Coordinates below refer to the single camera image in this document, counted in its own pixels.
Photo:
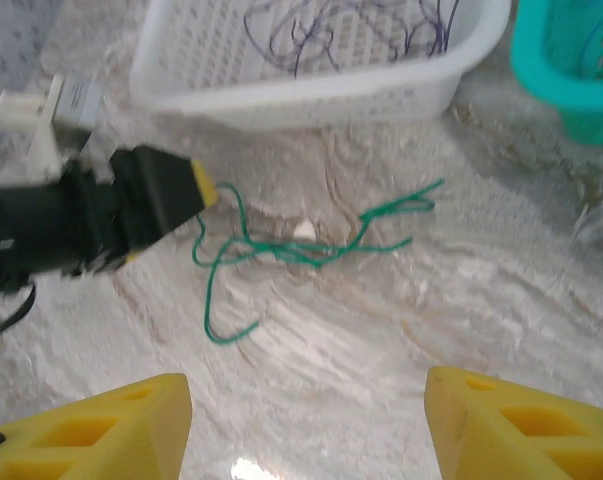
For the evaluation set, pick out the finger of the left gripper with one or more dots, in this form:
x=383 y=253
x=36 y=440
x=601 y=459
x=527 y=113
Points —
x=166 y=195
x=133 y=257

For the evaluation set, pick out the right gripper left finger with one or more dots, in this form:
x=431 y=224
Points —
x=166 y=425

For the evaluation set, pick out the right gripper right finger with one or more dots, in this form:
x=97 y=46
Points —
x=461 y=425

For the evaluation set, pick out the white connector block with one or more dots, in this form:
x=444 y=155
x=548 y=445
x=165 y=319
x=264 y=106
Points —
x=76 y=100

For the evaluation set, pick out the white plastic basket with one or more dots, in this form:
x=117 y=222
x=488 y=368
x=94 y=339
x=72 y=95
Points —
x=306 y=105

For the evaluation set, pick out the teal plastic basket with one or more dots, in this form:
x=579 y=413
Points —
x=546 y=75

